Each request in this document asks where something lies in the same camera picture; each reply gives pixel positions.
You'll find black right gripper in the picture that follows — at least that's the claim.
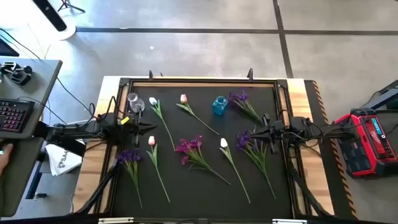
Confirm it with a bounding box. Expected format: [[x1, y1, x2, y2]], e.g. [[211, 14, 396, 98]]
[[251, 113, 286, 155]]

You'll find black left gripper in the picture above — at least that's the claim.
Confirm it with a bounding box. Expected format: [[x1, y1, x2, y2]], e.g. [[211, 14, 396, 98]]
[[119, 110, 157, 147]]

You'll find pink artificial tulip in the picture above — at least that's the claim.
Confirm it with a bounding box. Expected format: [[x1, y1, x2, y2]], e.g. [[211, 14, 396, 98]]
[[146, 135, 171, 203], [175, 93, 220, 136]]

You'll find purple artificial flower bunch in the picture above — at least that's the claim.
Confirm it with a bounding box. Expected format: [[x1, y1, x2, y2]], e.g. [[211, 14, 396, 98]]
[[116, 148, 144, 210], [235, 129, 277, 200], [228, 90, 264, 123]]

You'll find white artificial tulip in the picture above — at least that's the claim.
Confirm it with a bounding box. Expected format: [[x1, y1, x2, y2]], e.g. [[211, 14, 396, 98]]
[[219, 138, 251, 204], [148, 96, 177, 152]]

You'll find magenta artificial flower bunch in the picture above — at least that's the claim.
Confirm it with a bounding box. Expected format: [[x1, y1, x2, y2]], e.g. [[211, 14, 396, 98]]
[[175, 134, 231, 186]]

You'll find clear glass vase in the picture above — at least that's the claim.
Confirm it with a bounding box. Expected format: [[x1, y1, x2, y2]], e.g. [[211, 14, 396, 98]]
[[126, 92, 146, 113]]

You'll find blue glass vase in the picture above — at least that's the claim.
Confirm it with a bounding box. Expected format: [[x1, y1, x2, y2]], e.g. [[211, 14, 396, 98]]
[[212, 95, 229, 116]]

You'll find black hazard-striped floor mat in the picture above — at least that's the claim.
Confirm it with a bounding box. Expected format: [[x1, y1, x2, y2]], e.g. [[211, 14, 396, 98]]
[[303, 80, 358, 220]]

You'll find black table mat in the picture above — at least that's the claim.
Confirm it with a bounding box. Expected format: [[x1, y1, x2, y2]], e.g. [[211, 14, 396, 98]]
[[111, 85, 295, 218]]

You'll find white printed paper bag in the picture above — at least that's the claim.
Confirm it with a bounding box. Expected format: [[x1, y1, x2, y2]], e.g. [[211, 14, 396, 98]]
[[45, 139, 87, 177]]

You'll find red portable power station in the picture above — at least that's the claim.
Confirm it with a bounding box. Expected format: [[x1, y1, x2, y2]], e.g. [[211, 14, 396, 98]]
[[334, 107, 398, 179]]

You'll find grey desk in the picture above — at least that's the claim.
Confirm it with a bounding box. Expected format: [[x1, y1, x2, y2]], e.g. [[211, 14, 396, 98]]
[[0, 57, 63, 218]]

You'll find black metal stand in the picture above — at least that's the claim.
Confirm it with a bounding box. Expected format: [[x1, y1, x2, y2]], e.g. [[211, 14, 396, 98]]
[[362, 79, 398, 110]]

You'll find black backlit keyboard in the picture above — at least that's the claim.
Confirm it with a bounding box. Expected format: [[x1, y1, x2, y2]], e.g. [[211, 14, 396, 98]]
[[0, 98, 35, 134]]

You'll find black clamp device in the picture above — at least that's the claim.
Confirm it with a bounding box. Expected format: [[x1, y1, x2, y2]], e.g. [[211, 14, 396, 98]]
[[0, 61, 34, 86]]

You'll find person's hand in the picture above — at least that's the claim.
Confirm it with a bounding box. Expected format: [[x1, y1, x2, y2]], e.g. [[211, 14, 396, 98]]
[[0, 142, 15, 177]]

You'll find black panel on white base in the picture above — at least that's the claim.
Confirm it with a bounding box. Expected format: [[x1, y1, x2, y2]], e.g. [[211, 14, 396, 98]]
[[30, 0, 77, 41]]

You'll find black tripod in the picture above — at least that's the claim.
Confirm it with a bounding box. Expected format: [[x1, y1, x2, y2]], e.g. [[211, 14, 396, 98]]
[[57, 0, 86, 14]]

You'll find dark computer monitor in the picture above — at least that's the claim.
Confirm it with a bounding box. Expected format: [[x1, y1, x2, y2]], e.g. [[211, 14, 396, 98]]
[[0, 39, 20, 58]]

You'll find black floor cable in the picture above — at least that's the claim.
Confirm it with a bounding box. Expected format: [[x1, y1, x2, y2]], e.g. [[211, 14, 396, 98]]
[[55, 77, 96, 121]]

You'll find silver metal bracket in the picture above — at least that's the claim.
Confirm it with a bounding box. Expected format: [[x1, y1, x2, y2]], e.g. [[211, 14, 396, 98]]
[[272, 218, 308, 224], [98, 217, 134, 224]]

